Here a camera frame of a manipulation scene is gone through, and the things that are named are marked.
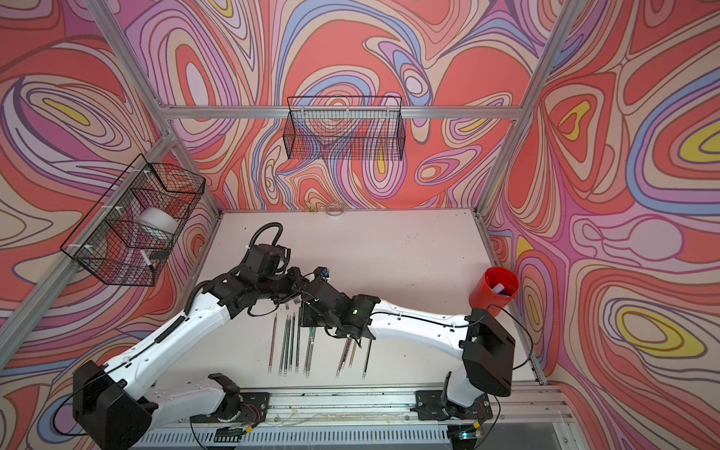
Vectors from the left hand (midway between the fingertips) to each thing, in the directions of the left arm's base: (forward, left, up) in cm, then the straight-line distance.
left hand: (316, 284), depth 76 cm
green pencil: (-11, +11, -20) cm, 25 cm away
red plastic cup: (+4, -55, -11) cm, 56 cm away
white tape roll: (+12, +42, +13) cm, 46 cm away
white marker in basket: (+2, +44, +6) cm, 44 cm away
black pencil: (-18, -13, -20) cm, 30 cm away
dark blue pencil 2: (-9, +9, -19) cm, 23 cm away
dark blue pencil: (-11, +10, -20) cm, 25 cm away
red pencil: (-10, +14, -19) cm, 26 cm away
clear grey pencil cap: (-11, +5, +7) cm, 14 cm away
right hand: (-9, +4, -4) cm, 10 cm away
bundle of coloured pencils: (-14, -7, -19) cm, 24 cm away
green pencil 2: (-11, +3, -20) cm, 23 cm away
